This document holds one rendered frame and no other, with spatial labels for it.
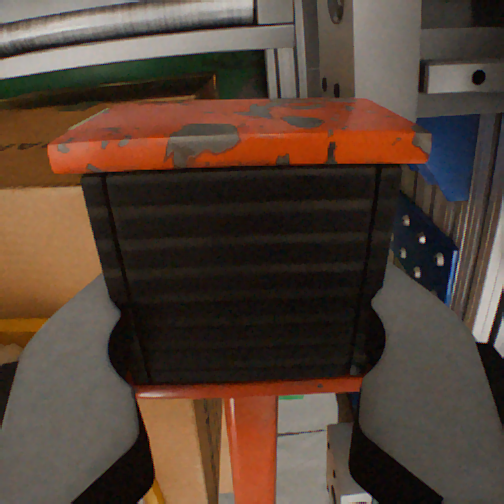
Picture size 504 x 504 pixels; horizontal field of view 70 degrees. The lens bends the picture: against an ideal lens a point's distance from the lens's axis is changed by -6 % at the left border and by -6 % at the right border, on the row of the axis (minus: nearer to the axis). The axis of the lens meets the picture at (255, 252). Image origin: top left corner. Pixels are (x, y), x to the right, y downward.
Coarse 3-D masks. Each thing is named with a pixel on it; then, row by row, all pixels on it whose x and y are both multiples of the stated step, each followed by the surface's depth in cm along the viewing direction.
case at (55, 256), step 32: (0, 128) 44; (32, 128) 43; (64, 128) 42; (0, 160) 31; (32, 160) 30; (0, 192) 25; (32, 192) 25; (64, 192) 25; (0, 224) 26; (32, 224) 26; (64, 224) 26; (0, 256) 27; (32, 256) 27; (64, 256) 27; (96, 256) 27; (0, 288) 29; (32, 288) 29; (64, 288) 29; (160, 416) 37; (192, 416) 37; (160, 448) 39; (192, 448) 40; (160, 480) 43; (192, 480) 43
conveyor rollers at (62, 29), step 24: (144, 0) 53; (168, 0) 52; (192, 0) 52; (216, 0) 52; (240, 0) 52; (0, 24) 53; (24, 24) 52; (48, 24) 52; (72, 24) 53; (96, 24) 53; (120, 24) 53; (144, 24) 53; (168, 24) 54; (192, 24) 54; (216, 24) 55; (240, 24) 55; (0, 48) 54; (24, 48) 55; (48, 48) 56
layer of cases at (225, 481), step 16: (160, 80) 93; (176, 80) 88; (192, 80) 84; (208, 80) 82; (32, 96) 94; (48, 96) 87; (64, 96) 81; (80, 96) 76; (96, 96) 72; (112, 96) 69; (128, 96) 66; (144, 96) 63; (160, 96) 61; (176, 96) 59; (192, 96) 59; (208, 96) 78; (224, 416) 98; (224, 432) 102; (224, 448) 106; (224, 464) 110; (224, 480) 114
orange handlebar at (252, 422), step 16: (224, 400) 15; (240, 400) 14; (256, 400) 14; (272, 400) 14; (240, 416) 15; (256, 416) 15; (272, 416) 15; (240, 432) 15; (256, 432) 15; (272, 432) 16; (240, 448) 16; (256, 448) 16; (272, 448) 16; (240, 464) 17; (256, 464) 17; (272, 464) 17; (240, 480) 17; (256, 480) 17; (272, 480) 18; (240, 496) 18; (256, 496) 18; (272, 496) 18
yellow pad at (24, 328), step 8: (0, 320) 29; (8, 320) 29; (16, 320) 29; (24, 320) 29; (32, 320) 29; (40, 320) 29; (0, 328) 28; (8, 328) 28; (16, 328) 28; (24, 328) 28; (32, 328) 28; (0, 336) 28; (8, 336) 28; (16, 336) 28; (24, 336) 28; (32, 336) 28; (8, 344) 29; (24, 344) 29; (152, 488) 40; (144, 496) 41; (152, 496) 41; (160, 496) 43
